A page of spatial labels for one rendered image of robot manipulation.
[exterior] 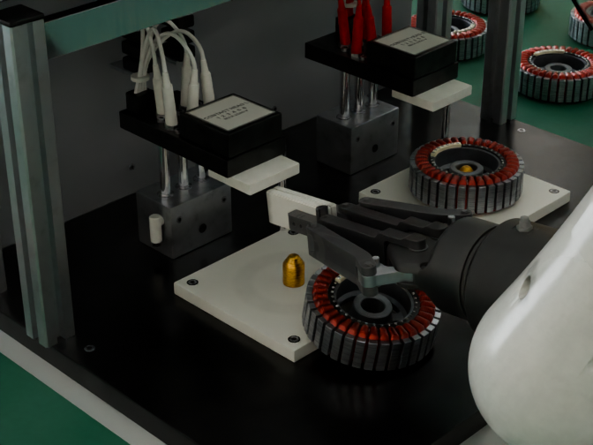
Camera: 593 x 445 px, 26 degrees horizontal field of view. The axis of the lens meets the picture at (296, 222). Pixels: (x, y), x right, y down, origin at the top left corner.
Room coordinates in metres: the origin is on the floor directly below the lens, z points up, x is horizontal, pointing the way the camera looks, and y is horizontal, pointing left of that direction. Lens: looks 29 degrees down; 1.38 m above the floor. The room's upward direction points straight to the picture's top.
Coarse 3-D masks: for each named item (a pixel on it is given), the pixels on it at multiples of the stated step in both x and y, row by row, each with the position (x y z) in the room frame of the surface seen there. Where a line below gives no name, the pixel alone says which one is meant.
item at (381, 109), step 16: (336, 112) 1.23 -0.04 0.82; (352, 112) 1.23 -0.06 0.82; (368, 112) 1.23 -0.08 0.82; (384, 112) 1.23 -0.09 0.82; (320, 128) 1.22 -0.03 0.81; (336, 128) 1.21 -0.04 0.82; (352, 128) 1.19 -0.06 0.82; (368, 128) 1.21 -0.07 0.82; (384, 128) 1.23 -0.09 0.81; (320, 144) 1.22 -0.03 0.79; (336, 144) 1.21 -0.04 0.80; (352, 144) 1.19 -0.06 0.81; (368, 144) 1.21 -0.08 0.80; (384, 144) 1.23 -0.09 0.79; (320, 160) 1.22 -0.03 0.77; (336, 160) 1.21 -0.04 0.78; (352, 160) 1.19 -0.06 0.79; (368, 160) 1.21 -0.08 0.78
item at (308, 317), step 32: (320, 288) 0.89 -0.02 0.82; (352, 288) 0.92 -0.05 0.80; (384, 288) 0.92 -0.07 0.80; (320, 320) 0.86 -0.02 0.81; (352, 320) 0.86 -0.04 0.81; (384, 320) 0.88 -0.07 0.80; (416, 320) 0.86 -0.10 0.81; (352, 352) 0.85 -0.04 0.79; (384, 352) 0.84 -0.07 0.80; (416, 352) 0.85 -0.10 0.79
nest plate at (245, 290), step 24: (264, 240) 1.04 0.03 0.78; (288, 240) 1.04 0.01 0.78; (216, 264) 0.99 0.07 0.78; (240, 264) 0.99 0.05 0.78; (264, 264) 0.99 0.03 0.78; (312, 264) 0.99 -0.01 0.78; (192, 288) 0.95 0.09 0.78; (216, 288) 0.95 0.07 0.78; (240, 288) 0.95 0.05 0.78; (264, 288) 0.95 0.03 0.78; (288, 288) 0.95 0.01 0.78; (216, 312) 0.92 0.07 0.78; (240, 312) 0.91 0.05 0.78; (264, 312) 0.91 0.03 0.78; (288, 312) 0.91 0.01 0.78; (264, 336) 0.88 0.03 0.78; (288, 336) 0.88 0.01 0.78
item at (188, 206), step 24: (192, 168) 1.10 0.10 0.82; (144, 192) 1.05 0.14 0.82; (192, 192) 1.05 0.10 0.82; (216, 192) 1.06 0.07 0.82; (144, 216) 1.05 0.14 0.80; (168, 216) 1.02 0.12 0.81; (192, 216) 1.04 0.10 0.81; (216, 216) 1.06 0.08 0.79; (144, 240) 1.05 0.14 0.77; (168, 240) 1.02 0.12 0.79; (192, 240) 1.04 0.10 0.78
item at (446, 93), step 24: (312, 48) 1.24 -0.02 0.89; (336, 48) 1.23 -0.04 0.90; (384, 48) 1.17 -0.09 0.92; (408, 48) 1.17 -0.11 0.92; (432, 48) 1.17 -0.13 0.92; (360, 72) 1.19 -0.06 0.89; (384, 72) 1.17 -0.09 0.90; (408, 72) 1.15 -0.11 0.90; (432, 72) 1.16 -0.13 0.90; (456, 72) 1.19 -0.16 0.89; (360, 96) 1.23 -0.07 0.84; (408, 96) 1.15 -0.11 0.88; (432, 96) 1.14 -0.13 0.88; (456, 96) 1.15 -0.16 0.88
